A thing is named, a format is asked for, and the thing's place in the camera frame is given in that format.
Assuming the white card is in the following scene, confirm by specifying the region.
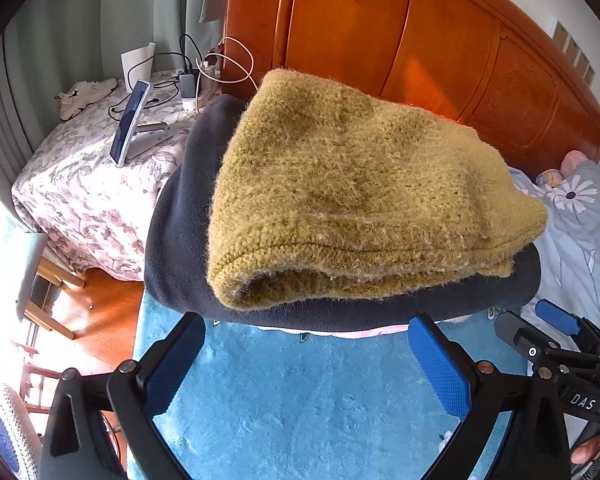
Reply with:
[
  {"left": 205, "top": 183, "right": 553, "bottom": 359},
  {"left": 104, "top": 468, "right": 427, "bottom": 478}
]
[{"left": 121, "top": 42, "right": 156, "bottom": 94}]

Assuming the floral covered bedside table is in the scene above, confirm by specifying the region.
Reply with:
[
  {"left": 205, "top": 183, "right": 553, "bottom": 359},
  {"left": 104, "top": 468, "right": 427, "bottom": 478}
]
[{"left": 12, "top": 70, "right": 197, "bottom": 281}]

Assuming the black charging cable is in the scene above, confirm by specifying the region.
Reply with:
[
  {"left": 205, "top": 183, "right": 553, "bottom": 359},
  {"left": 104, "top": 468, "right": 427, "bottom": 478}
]
[{"left": 107, "top": 32, "right": 207, "bottom": 123}]

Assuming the light blue floral duvet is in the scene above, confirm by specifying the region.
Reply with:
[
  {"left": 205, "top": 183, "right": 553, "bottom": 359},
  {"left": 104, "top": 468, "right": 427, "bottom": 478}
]
[{"left": 509, "top": 160, "right": 600, "bottom": 350}]

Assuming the mustard knitted sweater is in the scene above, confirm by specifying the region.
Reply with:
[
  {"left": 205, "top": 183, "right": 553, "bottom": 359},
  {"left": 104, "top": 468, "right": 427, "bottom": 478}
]
[{"left": 207, "top": 69, "right": 547, "bottom": 310}]

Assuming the white electric fan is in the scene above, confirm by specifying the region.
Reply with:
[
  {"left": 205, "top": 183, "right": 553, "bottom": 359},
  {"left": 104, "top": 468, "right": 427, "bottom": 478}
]
[{"left": 0, "top": 384, "right": 42, "bottom": 479}]

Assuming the person's hand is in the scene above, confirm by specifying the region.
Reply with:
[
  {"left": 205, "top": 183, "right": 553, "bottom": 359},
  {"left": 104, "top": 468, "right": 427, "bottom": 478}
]
[{"left": 571, "top": 434, "right": 600, "bottom": 465}]

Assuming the pink folded garment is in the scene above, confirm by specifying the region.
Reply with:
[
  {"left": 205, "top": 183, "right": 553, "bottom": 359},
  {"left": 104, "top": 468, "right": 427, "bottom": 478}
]
[{"left": 254, "top": 323, "right": 412, "bottom": 339}]

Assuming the wooden chair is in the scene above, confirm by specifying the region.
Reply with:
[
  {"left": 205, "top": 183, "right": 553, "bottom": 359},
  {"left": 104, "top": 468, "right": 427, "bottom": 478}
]
[{"left": 0, "top": 229, "right": 85, "bottom": 340}]

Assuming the grey power adapter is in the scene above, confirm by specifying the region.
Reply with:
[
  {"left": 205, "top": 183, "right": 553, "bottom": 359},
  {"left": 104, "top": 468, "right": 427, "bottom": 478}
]
[{"left": 178, "top": 73, "right": 197, "bottom": 100}]

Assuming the orange wooden headboard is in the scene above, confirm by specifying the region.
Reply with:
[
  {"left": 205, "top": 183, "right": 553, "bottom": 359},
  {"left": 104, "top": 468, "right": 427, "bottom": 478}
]
[{"left": 224, "top": 0, "right": 600, "bottom": 176}]

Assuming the dark folded garment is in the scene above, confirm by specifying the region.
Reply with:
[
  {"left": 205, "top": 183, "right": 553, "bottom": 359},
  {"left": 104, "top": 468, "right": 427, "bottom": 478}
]
[{"left": 144, "top": 94, "right": 541, "bottom": 338}]

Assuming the tablet on stand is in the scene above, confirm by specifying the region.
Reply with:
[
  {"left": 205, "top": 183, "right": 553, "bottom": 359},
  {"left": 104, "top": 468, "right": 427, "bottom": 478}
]
[{"left": 109, "top": 80, "right": 175, "bottom": 167}]

